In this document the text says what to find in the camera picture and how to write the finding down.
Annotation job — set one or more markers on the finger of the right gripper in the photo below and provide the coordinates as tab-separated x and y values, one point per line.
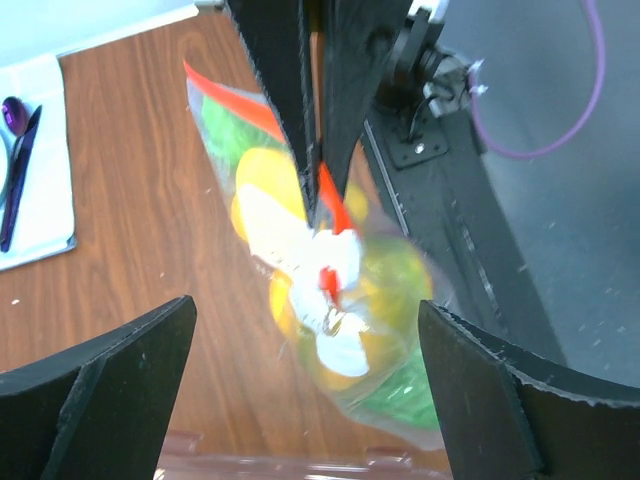
357	40
276	36

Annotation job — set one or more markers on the purple spoon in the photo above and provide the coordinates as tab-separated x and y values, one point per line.
16	119

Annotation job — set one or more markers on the green fake pepper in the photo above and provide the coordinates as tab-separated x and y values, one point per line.
227	137

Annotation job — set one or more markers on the clear zip top bag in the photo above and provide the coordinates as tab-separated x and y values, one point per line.
347	299

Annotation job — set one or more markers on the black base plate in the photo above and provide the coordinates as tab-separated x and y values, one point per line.
437	190

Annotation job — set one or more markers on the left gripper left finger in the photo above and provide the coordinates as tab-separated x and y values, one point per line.
100	409

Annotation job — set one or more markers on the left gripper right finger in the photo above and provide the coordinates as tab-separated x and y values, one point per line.
507	413

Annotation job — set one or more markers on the blue checkered cloth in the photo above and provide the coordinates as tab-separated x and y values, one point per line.
46	219

